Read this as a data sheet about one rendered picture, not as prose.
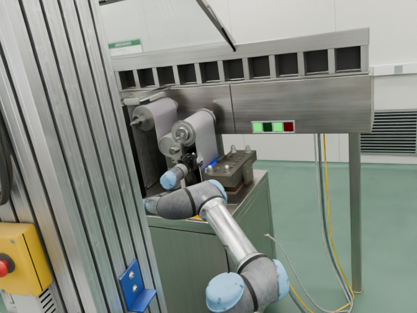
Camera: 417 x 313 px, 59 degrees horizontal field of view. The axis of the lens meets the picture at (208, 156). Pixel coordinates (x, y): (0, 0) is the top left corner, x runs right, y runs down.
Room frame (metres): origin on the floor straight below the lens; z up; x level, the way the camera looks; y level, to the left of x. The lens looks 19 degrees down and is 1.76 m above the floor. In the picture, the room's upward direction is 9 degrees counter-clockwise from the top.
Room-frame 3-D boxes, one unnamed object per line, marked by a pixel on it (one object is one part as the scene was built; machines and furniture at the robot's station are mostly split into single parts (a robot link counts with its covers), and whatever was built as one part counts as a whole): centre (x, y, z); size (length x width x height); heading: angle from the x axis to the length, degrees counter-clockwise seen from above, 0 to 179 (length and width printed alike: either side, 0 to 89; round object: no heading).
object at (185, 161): (1.80, 0.11, 1.12); 0.12 x 0.08 x 0.09; 151
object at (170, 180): (1.66, 0.19, 1.11); 0.11 x 0.08 x 0.09; 151
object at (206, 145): (2.01, 0.00, 1.11); 0.23 x 0.01 x 0.18; 151
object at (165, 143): (2.10, 0.16, 1.18); 0.26 x 0.12 x 0.12; 151
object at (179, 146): (1.91, 0.16, 1.05); 0.06 x 0.05 x 0.31; 151
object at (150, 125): (2.17, 0.27, 1.34); 0.25 x 0.14 x 0.14; 151
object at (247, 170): (1.95, -0.21, 0.97); 0.10 x 0.03 x 0.11; 151
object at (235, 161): (1.98, -0.12, 1.00); 0.40 x 0.16 x 0.06; 151
